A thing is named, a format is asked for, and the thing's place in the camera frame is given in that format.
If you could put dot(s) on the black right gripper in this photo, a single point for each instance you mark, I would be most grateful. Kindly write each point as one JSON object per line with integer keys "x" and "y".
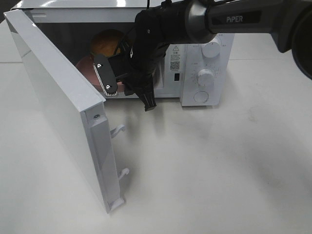
{"x": 140, "y": 63}

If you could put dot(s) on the pink round plate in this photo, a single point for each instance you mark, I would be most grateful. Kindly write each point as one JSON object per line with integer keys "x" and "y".
{"x": 87, "y": 70}

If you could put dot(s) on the burger with lettuce and tomato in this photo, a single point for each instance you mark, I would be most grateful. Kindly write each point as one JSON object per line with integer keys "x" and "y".
{"x": 105, "y": 42}

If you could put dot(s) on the white timer knob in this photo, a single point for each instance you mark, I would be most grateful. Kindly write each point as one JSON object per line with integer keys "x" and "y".
{"x": 205, "y": 78}

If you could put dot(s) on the white microwave door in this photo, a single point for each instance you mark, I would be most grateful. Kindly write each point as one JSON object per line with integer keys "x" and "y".
{"x": 73, "y": 106}

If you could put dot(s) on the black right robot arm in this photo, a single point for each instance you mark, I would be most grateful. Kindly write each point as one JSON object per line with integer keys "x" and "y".
{"x": 289, "y": 22}

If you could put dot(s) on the white warning label sticker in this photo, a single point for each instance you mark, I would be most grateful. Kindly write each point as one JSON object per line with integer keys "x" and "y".
{"x": 174, "y": 57}

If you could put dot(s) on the white microwave oven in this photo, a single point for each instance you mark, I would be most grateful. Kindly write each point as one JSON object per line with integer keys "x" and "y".
{"x": 71, "y": 24}

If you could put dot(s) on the white upper power knob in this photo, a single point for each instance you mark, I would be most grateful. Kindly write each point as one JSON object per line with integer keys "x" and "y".
{"x": 211, "y": 49}

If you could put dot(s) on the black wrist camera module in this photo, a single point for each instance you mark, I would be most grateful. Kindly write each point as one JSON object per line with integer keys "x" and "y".
{"x": 120, "y": 72}

